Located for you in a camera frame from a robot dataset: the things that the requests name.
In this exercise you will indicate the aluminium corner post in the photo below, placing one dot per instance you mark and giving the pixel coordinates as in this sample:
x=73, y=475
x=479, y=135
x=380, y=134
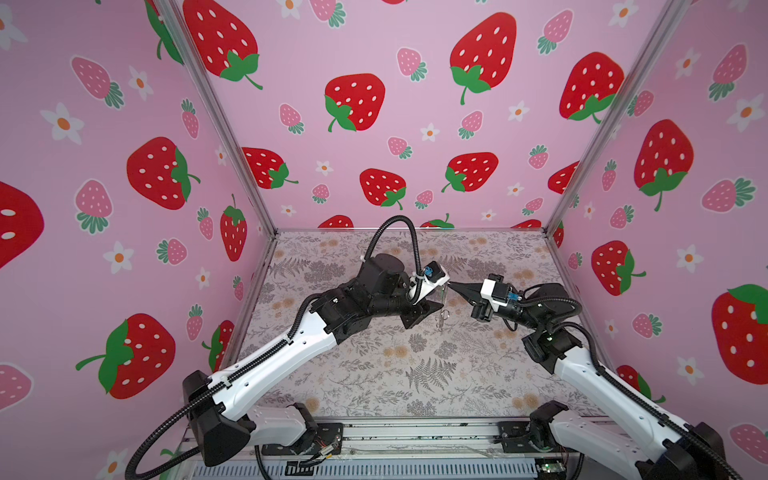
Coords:
x=659, y=36
x=171, y=10

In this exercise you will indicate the aluminium corner post right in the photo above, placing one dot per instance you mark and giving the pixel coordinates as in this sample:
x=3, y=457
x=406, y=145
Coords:
x=659, y=36

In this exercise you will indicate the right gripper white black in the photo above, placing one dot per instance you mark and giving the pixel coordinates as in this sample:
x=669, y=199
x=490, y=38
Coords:
x=480, y=297

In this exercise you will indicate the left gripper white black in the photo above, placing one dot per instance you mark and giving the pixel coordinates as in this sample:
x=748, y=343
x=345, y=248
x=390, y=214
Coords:
x=418, y=311

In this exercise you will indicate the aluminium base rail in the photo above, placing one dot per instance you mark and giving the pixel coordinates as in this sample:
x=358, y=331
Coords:
x=405, y=448

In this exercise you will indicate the aluminium corner post left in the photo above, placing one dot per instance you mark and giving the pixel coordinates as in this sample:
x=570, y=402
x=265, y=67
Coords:
x=171, y=10

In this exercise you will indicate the large perforated metal keyring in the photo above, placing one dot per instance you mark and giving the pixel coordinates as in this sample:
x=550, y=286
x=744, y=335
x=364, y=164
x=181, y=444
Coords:
x=443, y=313

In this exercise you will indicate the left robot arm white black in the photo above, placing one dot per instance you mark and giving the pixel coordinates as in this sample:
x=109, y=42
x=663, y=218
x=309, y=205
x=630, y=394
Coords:
x=224, y=417

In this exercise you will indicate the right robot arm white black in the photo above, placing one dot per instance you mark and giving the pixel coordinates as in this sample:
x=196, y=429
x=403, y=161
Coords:
x=653, y=443

